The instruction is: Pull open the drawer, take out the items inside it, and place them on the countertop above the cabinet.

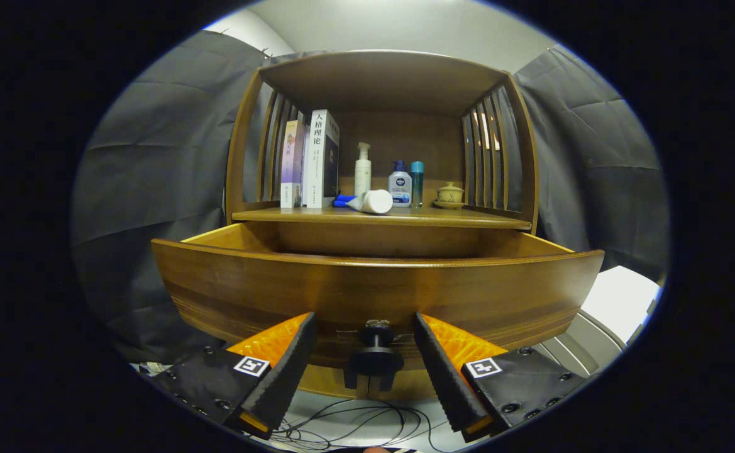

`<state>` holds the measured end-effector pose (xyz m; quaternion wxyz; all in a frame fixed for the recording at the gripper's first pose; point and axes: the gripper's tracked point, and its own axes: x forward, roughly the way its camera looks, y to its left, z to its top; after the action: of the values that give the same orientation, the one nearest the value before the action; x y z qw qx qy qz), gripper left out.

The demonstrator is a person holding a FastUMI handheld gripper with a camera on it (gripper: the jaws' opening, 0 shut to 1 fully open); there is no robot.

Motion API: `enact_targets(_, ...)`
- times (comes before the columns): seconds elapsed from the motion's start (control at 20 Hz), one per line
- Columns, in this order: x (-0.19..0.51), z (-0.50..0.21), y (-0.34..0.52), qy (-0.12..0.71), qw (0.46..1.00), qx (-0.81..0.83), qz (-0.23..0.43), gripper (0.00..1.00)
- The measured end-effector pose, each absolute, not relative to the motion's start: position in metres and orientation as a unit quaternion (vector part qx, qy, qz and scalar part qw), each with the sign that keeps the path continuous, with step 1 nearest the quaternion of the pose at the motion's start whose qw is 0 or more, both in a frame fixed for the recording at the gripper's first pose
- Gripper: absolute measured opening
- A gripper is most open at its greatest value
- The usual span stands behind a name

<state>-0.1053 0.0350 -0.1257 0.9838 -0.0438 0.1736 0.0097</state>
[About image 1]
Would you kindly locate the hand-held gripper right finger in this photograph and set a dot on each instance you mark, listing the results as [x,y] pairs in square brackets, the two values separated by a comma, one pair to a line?
[446,377]

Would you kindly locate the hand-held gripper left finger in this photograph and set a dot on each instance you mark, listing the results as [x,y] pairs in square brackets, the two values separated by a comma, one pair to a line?
[288,371]

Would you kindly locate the wooden drawer with black knob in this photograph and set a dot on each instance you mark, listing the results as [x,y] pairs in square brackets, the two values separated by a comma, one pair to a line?
[373,289]

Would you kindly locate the white squeeze tube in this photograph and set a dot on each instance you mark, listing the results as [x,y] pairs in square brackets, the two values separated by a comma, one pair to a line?
[376,201]

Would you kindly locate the wooden countertop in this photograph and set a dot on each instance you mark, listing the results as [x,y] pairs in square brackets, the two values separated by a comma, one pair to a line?
[455,217]

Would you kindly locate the wooden cabinet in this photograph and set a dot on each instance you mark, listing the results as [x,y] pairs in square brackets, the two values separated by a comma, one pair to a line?
[386,82]

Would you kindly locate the blue folded cloth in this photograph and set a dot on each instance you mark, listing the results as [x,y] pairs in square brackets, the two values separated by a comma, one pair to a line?
[341,200]

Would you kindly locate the beige lidded teacup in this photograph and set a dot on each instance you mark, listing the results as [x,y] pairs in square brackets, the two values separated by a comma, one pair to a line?
[450,194]

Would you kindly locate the white bottle with blue cap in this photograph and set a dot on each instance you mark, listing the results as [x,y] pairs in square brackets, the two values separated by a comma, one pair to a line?
[400,189]

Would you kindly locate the teal bottle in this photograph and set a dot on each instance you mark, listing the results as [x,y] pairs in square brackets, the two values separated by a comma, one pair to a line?
[417,182]

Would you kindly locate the white pump bottle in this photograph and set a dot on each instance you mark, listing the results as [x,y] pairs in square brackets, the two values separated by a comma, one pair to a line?
[362,179]

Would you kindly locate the purple book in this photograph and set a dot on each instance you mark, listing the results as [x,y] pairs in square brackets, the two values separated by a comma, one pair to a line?
[292,163]

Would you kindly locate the white book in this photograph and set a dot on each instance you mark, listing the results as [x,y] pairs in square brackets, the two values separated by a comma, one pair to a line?
[314,163]

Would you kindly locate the black backdrop cloth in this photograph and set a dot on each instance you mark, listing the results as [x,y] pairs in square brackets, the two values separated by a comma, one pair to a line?
[153,207]

